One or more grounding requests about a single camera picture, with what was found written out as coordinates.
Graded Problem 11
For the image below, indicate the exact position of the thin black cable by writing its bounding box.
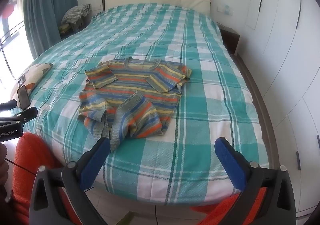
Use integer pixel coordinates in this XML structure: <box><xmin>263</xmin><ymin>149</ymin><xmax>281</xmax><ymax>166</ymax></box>
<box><xmin>4</xmin><ymin>157</ymin><xmax>36</xmax><ymax>175</ymax></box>

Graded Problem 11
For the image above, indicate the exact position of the patterned beige cushion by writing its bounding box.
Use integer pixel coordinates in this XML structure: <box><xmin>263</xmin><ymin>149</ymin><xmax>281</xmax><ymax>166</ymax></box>
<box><xmin>10</xmin><ymin>63</ymin><xmax>53</xmax><ymax>102</ymax></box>

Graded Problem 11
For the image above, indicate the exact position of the person's left hand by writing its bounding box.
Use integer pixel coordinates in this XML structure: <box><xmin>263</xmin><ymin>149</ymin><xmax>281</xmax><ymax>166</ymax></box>
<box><xmin>0</xmin><ymin>144</ymin><xmax>8</xmax><ymax>201</ymax></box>

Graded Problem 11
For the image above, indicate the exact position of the teal plaid bed blanket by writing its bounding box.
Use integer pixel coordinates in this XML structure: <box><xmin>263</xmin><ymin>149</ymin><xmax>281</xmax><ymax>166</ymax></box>
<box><xmin>15</xmin><ymin>2</ymin><xmax>272</xmax><ymax>207</ymax></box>

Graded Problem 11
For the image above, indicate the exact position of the black smartphone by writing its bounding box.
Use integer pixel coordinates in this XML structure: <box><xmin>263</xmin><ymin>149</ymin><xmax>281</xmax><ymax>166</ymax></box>
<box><xmin>17</xmin><ymin>85</ymin><xmax>31</xmax><ymax>111</ymax></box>

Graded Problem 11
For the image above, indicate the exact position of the folded grey striped cloth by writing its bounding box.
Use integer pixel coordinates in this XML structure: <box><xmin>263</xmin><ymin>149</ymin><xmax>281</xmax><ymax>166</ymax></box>
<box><xmin>61</xmin><ymin>4</ymin><xmax>92</xmax><ymax>26</ymax></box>

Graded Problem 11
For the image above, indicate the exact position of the person's orange fleece clothing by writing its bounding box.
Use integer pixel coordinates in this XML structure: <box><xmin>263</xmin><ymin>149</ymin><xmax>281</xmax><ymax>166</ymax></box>
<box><xmin>10</xmin><ymin>132</ymin><xmax>271</xmax><ymax>225</ymax></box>

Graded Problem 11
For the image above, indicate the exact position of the dark wooden bedside table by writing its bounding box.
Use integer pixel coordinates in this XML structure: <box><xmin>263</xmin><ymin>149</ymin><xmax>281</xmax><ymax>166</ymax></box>
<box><xmin>217</xmin><ymin>24</ymin><xmax>240</xmax><ymax>55</ymax></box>

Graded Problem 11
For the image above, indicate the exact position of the black window railing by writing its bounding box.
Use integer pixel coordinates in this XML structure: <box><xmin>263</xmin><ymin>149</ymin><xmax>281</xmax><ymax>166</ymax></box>
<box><xmin>0</xmin><ymin>21</ymin><xmax>26</xmax><ymax>75</ymax></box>

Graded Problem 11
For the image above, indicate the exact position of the grey bed frame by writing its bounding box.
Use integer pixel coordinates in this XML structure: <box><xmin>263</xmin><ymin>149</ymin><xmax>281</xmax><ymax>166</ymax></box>
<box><xmin>229</xmin><ymin>52</ymin><xmax>284</xmax><ymax>174</ymax></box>

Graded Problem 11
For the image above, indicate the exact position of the white wall socket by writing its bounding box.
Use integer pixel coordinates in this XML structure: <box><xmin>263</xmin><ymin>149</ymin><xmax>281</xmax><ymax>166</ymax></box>
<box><xmin>217</xmin><ymin>5</ymin><xmax>234</xmax><ymax>16</ymax></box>

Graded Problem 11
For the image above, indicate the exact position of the white wardrobe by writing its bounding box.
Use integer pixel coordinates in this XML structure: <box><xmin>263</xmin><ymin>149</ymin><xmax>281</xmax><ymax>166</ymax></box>
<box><xmin>235</xmin><ymin>0</ymin><xmax>320</xmax><ymax>220</ymax></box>

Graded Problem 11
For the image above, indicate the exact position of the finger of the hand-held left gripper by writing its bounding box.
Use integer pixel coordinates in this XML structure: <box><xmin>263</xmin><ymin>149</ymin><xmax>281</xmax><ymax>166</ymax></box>
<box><xmin>0</xmin><ymin>106</ymin><xmax>38</xmax><ymax>128</ymax></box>
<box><xmin>0</xmin><ymin>99</ymin><xmax>17</xmax><ymax>112</ymax></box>

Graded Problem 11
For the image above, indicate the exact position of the striped knitted sweater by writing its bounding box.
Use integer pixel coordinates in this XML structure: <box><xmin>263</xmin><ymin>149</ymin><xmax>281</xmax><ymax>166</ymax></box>
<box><xmin>77</xmin><ymin>57</ymin><xmax>193</xmax><ymax>152</ymax></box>

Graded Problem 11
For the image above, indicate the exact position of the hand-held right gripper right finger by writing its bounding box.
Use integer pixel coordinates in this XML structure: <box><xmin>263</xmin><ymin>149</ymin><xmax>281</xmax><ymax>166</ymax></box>
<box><xmin>214</xmin><ymin>137</ymin><xmax>297</xmax><ymax>225</ymax></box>

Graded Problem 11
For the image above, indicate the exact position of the teal curtain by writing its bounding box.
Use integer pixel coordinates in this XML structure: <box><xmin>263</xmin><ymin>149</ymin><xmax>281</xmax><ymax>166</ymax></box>
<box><xmin>22</xmin><ymin>0</ymin><xmax>79</xmax><ymax>60</ymax></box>

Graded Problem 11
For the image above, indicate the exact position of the dark bedside table with clutter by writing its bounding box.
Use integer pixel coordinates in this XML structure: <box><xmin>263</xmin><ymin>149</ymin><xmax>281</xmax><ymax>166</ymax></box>
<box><xmin>59</xmin><ymin>22</ymin><xmax>88</xmax><ymax>40</ymax></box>

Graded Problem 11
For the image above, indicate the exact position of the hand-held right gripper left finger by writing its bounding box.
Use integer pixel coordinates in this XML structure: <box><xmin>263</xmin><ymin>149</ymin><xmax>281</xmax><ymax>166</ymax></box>
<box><xmin>29</xmin><ymin>137</ymin><xmax>112</xmax><ymax>225</ymax></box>

